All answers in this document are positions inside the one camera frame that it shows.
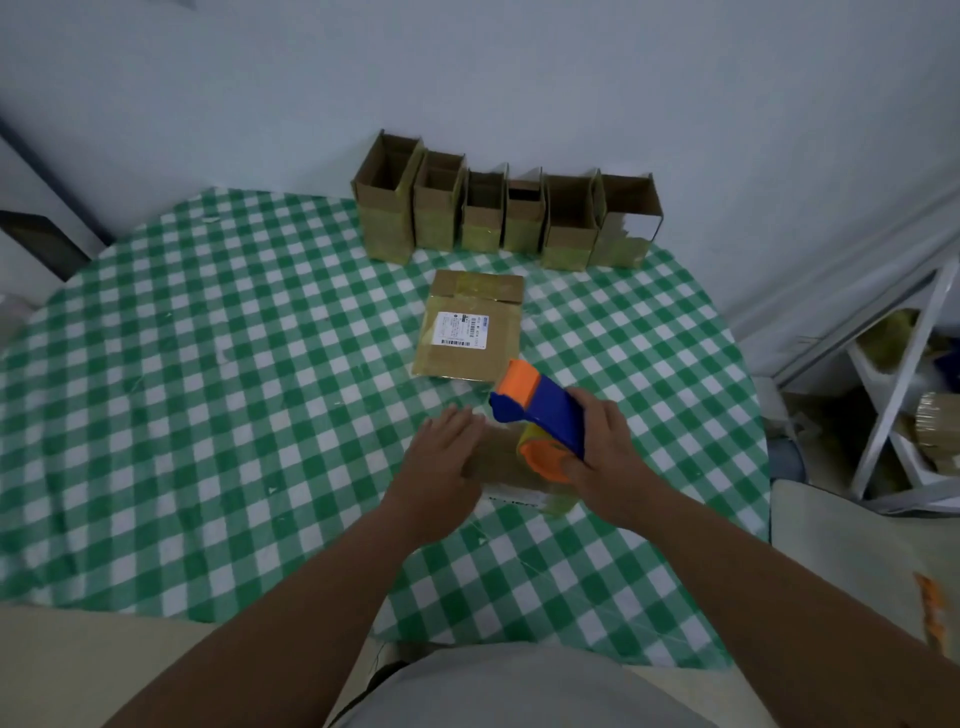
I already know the person's left hand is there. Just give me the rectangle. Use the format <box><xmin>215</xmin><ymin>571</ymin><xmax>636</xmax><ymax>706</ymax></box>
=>
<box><xmin>381</xmin><ymin>405</ymin><xmax>489</xmax><ymax>549</ymax></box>

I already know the person's right hand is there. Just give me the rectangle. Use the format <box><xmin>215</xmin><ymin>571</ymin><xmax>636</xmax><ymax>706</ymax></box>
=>
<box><xmin>558</xmin><ymin>386</ymin><xmax>670</xmax><ymax>531</ymax></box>

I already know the plain brown cardboard box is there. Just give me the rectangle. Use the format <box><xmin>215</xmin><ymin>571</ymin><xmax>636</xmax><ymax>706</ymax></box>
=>
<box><xmin>461</xmin><ymin>423</ymin><xmax>583</xmax><ymax>519</ymax></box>

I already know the blue and orange tape dispenser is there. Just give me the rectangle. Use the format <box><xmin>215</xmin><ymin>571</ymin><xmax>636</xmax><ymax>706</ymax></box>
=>
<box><xmin>489</xmin><ymin>358</ymin><xmax>588</xmax><ymax>485</ymax></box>

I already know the person's left forearm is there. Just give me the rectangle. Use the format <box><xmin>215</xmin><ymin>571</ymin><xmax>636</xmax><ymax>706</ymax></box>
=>
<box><xmin>103</xmin><ymin>501</ymin><xmax>423</xmax><ymax>728</ymax></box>

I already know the person's right forearm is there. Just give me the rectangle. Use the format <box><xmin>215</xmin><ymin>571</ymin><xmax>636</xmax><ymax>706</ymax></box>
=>
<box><xmin>621</xmin><ymin>483</ymin><xmax>960</xmax><ymax>728</ymax></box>

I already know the taped cardboard box, white label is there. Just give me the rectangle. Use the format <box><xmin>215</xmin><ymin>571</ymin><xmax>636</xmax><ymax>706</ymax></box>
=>
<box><xmin>411</xmin><ymin>268</ymin><xmax>526</xmax><ymax>384</ymax></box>

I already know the row of open cardboard boxes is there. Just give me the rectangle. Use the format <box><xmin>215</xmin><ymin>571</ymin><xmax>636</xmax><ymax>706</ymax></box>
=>
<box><xmin>351</xmin><ymin>129</ymin><xmax>666</xmax><ymax>273</ymax></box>

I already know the person's grey shirt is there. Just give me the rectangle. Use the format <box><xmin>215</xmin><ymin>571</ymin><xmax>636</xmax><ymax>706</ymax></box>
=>
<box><xmin>328</xmin><ymin>643</ymin><xmax>723</xmax><ymax>728</ymax></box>

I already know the green checked tablecloth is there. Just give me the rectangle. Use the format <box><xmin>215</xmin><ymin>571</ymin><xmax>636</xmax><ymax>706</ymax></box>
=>
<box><xmin>0</xmin><ymin>186</ymin><xmax>775</xmax><ymax>672</ymax></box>

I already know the white chair seat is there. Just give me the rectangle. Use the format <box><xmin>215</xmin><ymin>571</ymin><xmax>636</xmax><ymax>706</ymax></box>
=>
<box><xmin>770</xmin><ymin>480</ymin><xmax>960</xmax><ymax>669</ymax></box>

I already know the white metal shelf rack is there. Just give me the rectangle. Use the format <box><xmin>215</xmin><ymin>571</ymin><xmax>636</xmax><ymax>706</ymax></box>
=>
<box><xmin>772</xmin><ymin>255</ymin><xmax>960</xmax><ymax>519</ymax></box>

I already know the brown packing tape roll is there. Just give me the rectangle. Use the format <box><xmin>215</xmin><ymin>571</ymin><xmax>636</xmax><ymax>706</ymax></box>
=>
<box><xmin>913</xmin><ymin>391</ymin><xmax>960</xmax><ymax>475</ymax></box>

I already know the orange paper scrap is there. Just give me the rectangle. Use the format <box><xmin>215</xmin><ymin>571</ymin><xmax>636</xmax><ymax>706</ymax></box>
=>
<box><xmin>913</xmin><ymin>572</ymin><xmax>949</xmax><ymax>655</ymax></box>

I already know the white cabinet with dark panel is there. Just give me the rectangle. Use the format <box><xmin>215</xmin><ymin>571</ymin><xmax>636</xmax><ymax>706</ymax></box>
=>
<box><xmin>0</xmin><ymin>118</ymin><xmax>114</xmax><ymax>309</ymax></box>

